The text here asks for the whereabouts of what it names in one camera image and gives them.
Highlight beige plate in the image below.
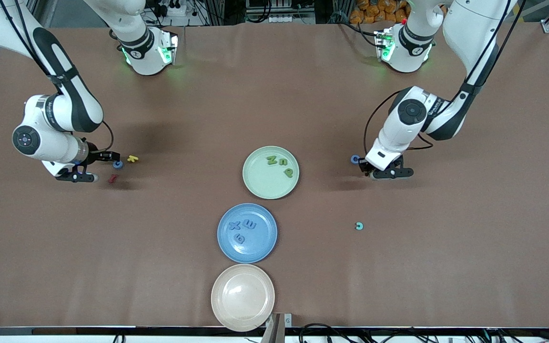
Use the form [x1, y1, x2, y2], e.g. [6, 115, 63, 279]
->
[211, 263, 275, 333]

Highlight pale green plate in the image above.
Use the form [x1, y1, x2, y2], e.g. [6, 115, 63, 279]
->
[242, 146, 300, 200]

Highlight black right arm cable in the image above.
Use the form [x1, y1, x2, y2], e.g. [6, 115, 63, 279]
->
[0, 0, 114, 153]

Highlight long white power strip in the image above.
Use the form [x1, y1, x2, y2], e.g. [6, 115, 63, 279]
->
[266, 13, 317, 24]

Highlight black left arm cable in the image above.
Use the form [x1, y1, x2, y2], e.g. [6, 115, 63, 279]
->
[363, 0, 528, 160]

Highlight grey metal bracket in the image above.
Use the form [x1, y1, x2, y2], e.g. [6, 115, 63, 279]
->
[261, 313, 293, 343]

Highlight blue plate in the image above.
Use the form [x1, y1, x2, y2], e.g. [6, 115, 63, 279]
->
[217, 203, 278, 264]

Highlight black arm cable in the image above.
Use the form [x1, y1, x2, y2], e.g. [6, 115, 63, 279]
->
[0, 0, 114, 153]
[363, 0, 528, 160]

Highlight pile of orange objects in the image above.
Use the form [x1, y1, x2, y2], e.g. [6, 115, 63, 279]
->
[349, 0, 409, 24]

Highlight white power strip with plugs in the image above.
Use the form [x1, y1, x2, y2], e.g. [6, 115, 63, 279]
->
[153, 0, 189, 17]

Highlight brown paper table cover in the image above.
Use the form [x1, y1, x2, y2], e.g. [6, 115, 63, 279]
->
[0, 21, 549, 329]

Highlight black cable bundle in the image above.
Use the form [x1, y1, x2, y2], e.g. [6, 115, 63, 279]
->
[298, 323, 451, 343]

